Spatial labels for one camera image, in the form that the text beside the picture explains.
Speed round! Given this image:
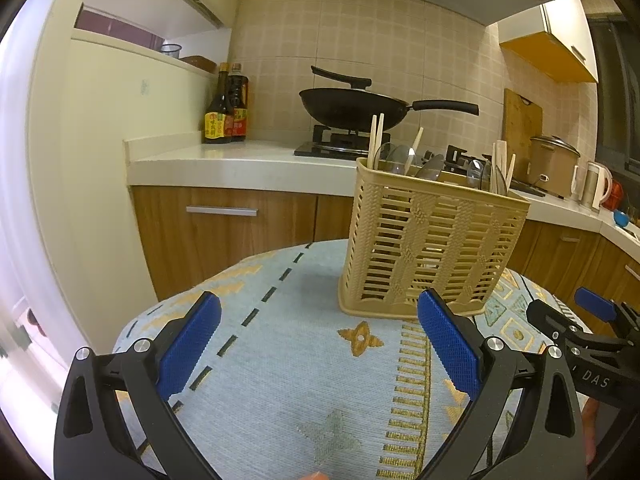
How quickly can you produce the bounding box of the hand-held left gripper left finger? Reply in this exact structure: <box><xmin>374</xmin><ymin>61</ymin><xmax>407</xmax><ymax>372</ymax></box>
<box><xmin>54</xmin><ymin>290</ymin><xmax>222</xmax><ymax>480</ymax></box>

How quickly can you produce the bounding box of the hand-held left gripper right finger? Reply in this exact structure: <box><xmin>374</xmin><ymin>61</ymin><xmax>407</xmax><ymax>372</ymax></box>
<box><xmin>417</xmin><ymin>288</ymin><xmax>587</xmax><ymax>480</ymax></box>

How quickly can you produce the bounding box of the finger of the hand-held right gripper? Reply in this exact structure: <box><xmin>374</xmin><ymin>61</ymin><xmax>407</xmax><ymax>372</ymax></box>
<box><xmin>575</xmin><ymin>287</ymin><xmax>640</xmax><ymax>333</ymax></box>
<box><xmin>526</xmin><ymin>299</ymin><xmax>626</xmax><ymax>348</ymax></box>

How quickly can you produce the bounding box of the beige plastic utensil basket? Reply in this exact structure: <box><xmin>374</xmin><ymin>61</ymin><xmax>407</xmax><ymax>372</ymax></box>
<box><xmin>338</xmin><ymin>157</ymin><xmax>531</xmax><ymax>318</ymax></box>

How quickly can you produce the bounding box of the person's right hand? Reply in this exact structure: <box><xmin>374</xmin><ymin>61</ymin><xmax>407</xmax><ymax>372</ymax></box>
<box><xmin>584</xmin><ymin>400</ymin><xmax>600</xmax><ymax>466</ymax></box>

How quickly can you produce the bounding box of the white electric kettle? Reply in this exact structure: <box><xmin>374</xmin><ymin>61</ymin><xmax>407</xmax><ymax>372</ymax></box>
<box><xmin>571</xmin><ymin>161</ymin><xmax>612</xmax><ymax>209</ymax></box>

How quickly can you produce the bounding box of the patterned light blue tablecloth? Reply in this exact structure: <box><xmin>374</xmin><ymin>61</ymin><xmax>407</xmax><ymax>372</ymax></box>
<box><xmin>112</xmin><ymin>240</ymin><xmax>596</xmax><ymax>480</ymax></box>

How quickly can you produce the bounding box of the beige rice cooker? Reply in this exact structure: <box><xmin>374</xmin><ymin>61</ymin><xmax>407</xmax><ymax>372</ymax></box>
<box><xmin>520</xmin><ymin>135</ymin><xmax>581</xmax><ymax>196</ymax></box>

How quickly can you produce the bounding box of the wooden cutting board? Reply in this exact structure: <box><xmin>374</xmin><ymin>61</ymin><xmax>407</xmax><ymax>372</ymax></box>
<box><xmin>501</xmin><ymin>88</ymin><xmax>543</xmax><ymax>171</ymax></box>

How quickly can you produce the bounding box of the dark window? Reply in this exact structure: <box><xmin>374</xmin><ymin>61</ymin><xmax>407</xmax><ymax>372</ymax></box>
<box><xmin>587</xmin><ymin>17</ymin><xmax>640</xmax><ymax>181</ymax></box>

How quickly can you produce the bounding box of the yellow label sauce bottle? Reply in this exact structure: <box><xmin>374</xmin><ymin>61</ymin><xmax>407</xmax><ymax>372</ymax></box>
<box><xmin>202</xmin><ymin>62</ymin><xmax>235</xmax><ymax>145</ymax></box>

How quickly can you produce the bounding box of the black gas stove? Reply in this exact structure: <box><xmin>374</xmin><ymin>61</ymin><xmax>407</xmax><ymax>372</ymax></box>
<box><xmin>294</xmin><ymin>127</ymin><xmax>546</xmax><ymax>197</ymax></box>

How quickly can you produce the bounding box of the red label sauce bottle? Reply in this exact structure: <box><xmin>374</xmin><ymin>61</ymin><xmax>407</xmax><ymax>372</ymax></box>
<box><xmin>229</xmin><ymin>63</ymin><xmax>249</xmax><ymax>142</ymax></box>

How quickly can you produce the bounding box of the black wok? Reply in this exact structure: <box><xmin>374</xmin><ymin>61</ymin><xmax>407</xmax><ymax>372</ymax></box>
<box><xmin>298</xmin><ymin>87</ymin><xmax>480</xmax><ymax>132</ymax></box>

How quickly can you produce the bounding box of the glass wok lid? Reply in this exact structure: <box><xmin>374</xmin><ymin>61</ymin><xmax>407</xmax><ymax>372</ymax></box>
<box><xmin>311</xmin><ymin>66</ymin><xmax>373</xmax><ymax>92</ymax></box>

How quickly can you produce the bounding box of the long silver drawer handle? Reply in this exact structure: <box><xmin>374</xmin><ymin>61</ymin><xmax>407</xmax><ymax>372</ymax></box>
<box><xmin>186</xmin><ymin>205</ymin><xmax>258</xmax><ymax>217</ymax></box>

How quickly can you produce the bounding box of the white wall cabinet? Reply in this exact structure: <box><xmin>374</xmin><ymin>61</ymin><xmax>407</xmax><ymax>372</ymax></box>
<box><xmin>499</xmin><ymin>0</ymin><xmax>599</xmax><ymax>83</ymax></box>

